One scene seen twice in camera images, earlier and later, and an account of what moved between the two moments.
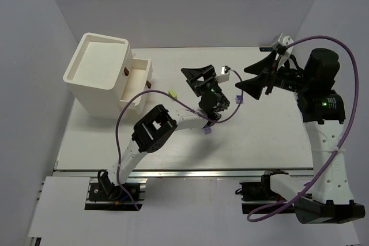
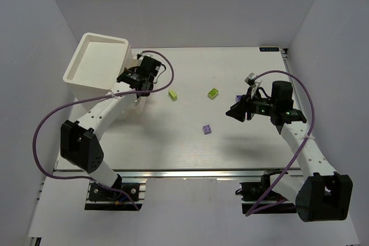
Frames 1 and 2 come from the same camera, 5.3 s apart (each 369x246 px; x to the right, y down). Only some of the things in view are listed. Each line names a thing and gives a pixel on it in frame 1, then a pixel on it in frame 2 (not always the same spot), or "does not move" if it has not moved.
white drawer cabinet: [95, 75] does not move
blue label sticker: [266, 49] does not move
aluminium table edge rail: [187, 173] does not move
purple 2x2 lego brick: [207, 130] does not move
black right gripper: [268, 76] to [247, 108]
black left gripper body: [203, 83] to [124, 76]
